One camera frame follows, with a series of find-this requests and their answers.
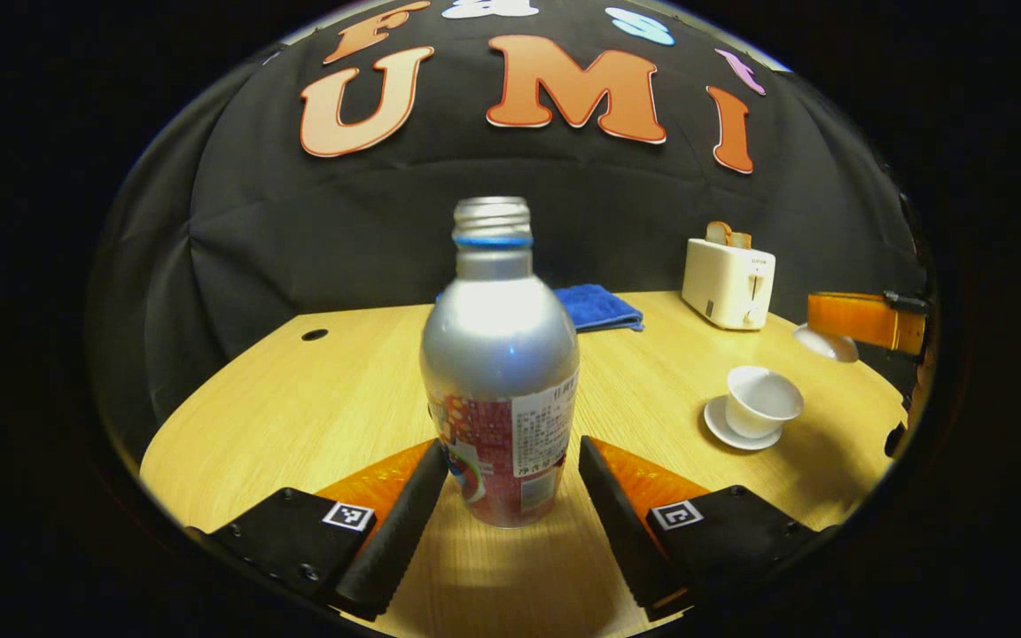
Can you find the toast slice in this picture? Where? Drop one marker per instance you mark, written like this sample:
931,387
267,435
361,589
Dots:
741,240
719,234

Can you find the silver water bottle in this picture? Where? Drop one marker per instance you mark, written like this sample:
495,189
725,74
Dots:
497,354

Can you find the white toaster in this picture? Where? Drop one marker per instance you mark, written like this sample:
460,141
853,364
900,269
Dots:
728,288

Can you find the black backdrop cloth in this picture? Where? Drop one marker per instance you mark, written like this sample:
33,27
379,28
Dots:
298,230

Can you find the white teacup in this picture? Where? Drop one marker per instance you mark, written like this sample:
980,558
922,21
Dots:
754,412

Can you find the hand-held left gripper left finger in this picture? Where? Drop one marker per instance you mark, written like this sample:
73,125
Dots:
395,540

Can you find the white saucer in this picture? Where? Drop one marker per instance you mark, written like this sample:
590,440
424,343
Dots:
723,430

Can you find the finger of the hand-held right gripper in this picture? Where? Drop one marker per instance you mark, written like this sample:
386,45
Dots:
856,317

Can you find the blue towel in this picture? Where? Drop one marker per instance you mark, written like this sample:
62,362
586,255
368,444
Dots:
599,308

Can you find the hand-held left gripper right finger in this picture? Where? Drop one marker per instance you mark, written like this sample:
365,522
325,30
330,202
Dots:
617,523

